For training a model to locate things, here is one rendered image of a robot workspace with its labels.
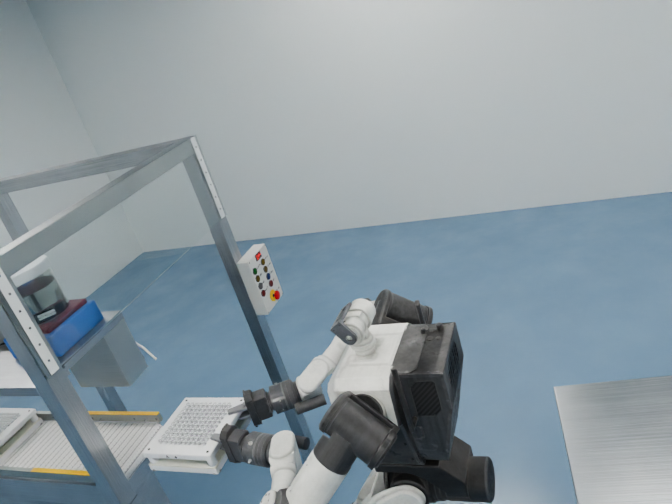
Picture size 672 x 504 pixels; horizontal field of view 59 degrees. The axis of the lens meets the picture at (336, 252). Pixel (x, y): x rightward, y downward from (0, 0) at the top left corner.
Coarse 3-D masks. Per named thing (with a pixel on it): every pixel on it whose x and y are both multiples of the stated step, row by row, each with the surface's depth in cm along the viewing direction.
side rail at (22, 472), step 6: (0, 468) 203; (6, 468) 202; (12, 468) 201; (18, 468) 200; (24, 468) 199; (30, 468) 198; (0, 474) 204; (6, 474) 203; (12, 474) 201; (18, 474) 200; (24, 474) 199; (30, 474) 197; (36, 474) 196; (42, 474) 195; (48, 474) 194; (54, 474) 192; (60, 474) 191; (66, 474) 190; (66, 480) 192; (72, 480) 191; (78, 480) 189; (84, 480) 188; (90, 480) 187
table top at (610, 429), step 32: (608, 384) 166; (640, 384) 163; (576, 416) 159; (608, 416) 156; (640, 416) 153; (576, 448) 150; (608, 448) 147; (640, 448) 144; (576, 480) 142; (608, 480) 139; (640, 480) 137
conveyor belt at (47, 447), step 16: (48, 432) 221; (112, 432) 210; (128, 432) 207; (144, 432) 204; (32, 448) 215; (48, 448) 212; (64, 448) 209; (112, 448) 201; (128, 448) 199; (144, 448) 198; (0, 464) 212; (16, 464) 209; (32, 464) 206; (48, 464) 204; (64, 464) 201; (80, 464) 198; (128, 464) 192; (128, 480) 191
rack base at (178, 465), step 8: (240, 424) 182; (248, 424) 184; (216, 456) 171; (224, 456) 172; (152, 464) 177; (160, 464) 175; (168, 464) 174; (176, 464) 173; (184, 464) 172; (192, 464) 171; (200, 464) 170; (192, 472) 172; (200, 472) 170; (208, 472) 169; (216, 472) 168
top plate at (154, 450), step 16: (192, 400) 192; (208, 400) 190; (224, 400) 187; (240, 400) 185; (176, 416) 187; (224, 416) 180; (160, 432) 182; (160, 448) 175; (176, 448) 172; (192, 448) 170; (208, 448) 168
